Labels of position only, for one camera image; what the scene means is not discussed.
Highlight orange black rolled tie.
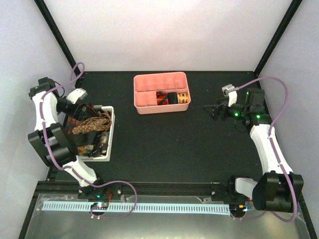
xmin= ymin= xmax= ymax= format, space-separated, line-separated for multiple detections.
xmin=156 ymin=91 xmax=168 ymax=106

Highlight brown floral tie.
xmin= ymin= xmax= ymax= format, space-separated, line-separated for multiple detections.
xmin=72 ymin=118 xmax=112 ymax=135

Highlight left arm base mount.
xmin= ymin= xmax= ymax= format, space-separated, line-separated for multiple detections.
xmin=77 ymin=183 xmax=122 ymax=216

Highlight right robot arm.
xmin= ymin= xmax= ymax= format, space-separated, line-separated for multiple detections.
xmin=204 ymin=85 xmax=304 ymax=213

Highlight black frame post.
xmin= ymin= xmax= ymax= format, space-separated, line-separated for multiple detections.
xmin=34 ymin=0 xmax=76 ymax=68
xmin=254 ymin=0 xmax=303 ymax=77

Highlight white basket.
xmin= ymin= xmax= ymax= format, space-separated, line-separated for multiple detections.
xmin=73 ymin=105 xmax=115 ymax=162

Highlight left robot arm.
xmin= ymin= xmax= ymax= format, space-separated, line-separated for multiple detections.
xmin=28 ymin=77 xmax=107 ymax=199

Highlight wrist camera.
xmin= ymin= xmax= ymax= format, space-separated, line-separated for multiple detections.
xmin=66 ymin=88 xmax=88 ymax=104
xmin=221 ymin=84 xmax=237 ymax=107

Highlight light blue slotted cable duct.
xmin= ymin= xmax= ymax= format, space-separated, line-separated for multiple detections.
xmin=41 ymin=201 xmax=230 ymax=216

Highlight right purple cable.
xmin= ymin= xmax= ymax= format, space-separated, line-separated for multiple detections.
xmin=230 ymin=76 xmax=299 ymax=223

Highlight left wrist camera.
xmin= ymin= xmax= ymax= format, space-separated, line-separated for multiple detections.
xmin=66 ymin=88 xmax=88 ymax=104

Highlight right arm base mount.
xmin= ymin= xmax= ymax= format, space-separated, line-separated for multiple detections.
xmin=210 ymin=182 xmax=251 ymax=219

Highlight purple cable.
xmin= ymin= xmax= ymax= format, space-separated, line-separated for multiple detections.
xmin=39 ymin=62 xmax=138 ymax=221
xmin=230 ymin=76 xmax=299 ymax=223

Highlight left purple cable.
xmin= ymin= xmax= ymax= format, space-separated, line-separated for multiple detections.
xmin=39 ymin=62 xmax=138 ymax=221

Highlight left black frame post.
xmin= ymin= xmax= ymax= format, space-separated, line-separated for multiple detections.
xmin=34 ymin=0 xmax=76 ymax=68

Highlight pile of dark ties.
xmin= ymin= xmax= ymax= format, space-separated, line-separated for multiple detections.
xmin=66 ymin=104 xmax=113 ymax=159

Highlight yellow black rolled tie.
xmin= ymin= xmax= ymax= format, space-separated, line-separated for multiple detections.
xmin=177 ymin=92 xmax=189 ymax=104

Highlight right black frame post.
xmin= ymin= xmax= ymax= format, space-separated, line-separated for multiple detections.
xmin=254 ymin=0 xmax=303 ymax=77

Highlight pink divided organizer box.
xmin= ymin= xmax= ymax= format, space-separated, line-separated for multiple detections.
xmin=134 ymin=72 xmax=191 ymax=115

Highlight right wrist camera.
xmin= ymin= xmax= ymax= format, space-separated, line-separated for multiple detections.
xmin=221 ymin=84 xmax=237 ymax=107

